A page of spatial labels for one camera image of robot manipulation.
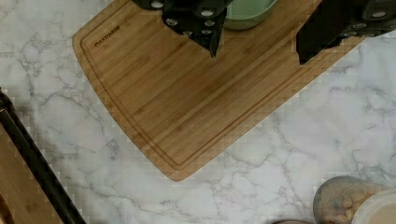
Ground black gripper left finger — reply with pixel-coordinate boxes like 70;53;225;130
132;0;233;58

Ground bamboo cutting board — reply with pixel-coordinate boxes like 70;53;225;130
73;0;361;181

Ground wooden drawer cabinet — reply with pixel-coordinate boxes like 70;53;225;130
0;127;64;224

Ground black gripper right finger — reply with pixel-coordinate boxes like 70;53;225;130
296;0;396;64

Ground clear jar with granola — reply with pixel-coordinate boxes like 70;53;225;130
313;175;393;224

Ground green ceramic plate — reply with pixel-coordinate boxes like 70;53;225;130
224;0;277;30

